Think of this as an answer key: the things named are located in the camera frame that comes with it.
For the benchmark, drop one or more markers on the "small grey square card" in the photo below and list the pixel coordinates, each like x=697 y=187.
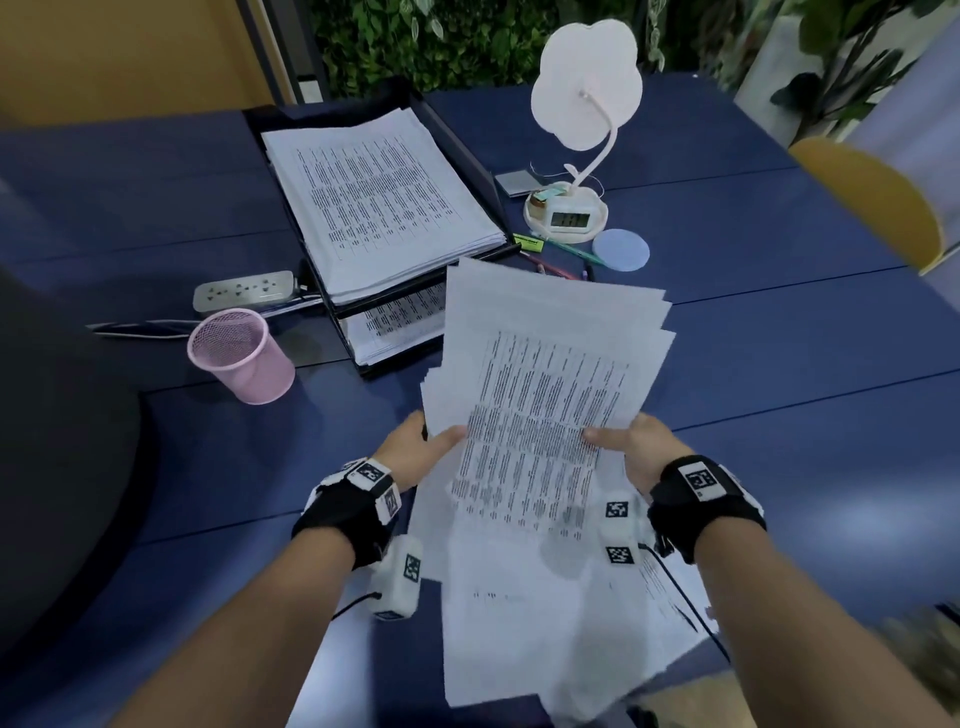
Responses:
x=514 y=184

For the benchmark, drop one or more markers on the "black wristband with markers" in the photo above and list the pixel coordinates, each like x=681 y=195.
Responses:
x=337 y=517
x=697 y=517

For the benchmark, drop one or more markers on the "large black chair back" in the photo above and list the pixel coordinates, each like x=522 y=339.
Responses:
x=60 y=465

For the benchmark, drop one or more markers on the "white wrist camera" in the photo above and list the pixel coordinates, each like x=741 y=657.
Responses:
x=619 y=532
x=397 y=592

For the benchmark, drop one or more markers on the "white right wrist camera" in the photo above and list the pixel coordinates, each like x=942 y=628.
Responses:
x=619 y=532

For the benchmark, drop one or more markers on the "pale blue round pad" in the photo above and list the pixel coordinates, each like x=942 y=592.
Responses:
x=621 y=250

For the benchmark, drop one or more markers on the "bunch of coloured markers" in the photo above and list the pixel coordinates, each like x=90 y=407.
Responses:
x=570 y=255

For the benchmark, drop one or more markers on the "yellow highlighter pen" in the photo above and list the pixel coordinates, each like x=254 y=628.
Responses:
x=529 y=243

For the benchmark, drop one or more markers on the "dark metal door frame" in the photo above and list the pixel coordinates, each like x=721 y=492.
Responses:
x=289 y=45

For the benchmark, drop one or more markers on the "white flower-shaped desk lamp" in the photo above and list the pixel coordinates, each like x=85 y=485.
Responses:
x=585 y=82

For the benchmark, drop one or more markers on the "small digital clock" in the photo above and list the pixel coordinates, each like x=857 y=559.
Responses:
x=570 y=220

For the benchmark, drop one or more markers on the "white column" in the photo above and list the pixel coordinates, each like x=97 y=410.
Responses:
x=757 y=97

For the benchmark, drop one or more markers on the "mint green eraser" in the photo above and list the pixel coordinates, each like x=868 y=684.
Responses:
x=550 y=195

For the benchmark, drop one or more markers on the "person's right forearm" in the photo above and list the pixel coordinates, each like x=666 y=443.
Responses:
x=810 y=637

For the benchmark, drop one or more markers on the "black right wristband with markers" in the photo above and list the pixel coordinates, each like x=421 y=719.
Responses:
x=697 y=517

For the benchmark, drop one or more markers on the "person's left forearm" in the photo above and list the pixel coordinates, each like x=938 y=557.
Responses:
x=232 y=645

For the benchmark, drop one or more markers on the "black left wristband with markers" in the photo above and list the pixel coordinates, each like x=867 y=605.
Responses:
x=337 y=517

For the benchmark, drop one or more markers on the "dark green potted plant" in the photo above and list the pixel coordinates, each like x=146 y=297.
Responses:
x=802 y=90

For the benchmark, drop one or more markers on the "green plant wall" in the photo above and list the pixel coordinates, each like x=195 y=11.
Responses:
x=465 y=37

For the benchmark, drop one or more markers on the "person's left hand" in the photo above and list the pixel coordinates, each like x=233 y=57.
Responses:
x=412 y=454

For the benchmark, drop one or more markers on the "person's right hand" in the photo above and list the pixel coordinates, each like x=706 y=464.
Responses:
x=652 y=450

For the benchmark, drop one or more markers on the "pink mesh cup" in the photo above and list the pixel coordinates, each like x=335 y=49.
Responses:
x=244 y=367

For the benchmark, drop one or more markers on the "black mesh tiered tray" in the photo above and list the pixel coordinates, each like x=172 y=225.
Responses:
x=465 y=150

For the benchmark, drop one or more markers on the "printed paper sheet bundle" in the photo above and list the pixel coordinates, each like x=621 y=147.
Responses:
x=397 y=322
x=420 y=277
x=540 y=337
x=375 y=195

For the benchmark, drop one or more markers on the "white power strip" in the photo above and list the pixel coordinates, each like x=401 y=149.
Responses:
x=244 y=291

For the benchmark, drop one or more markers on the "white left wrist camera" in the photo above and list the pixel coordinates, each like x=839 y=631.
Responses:
x=397 y=592

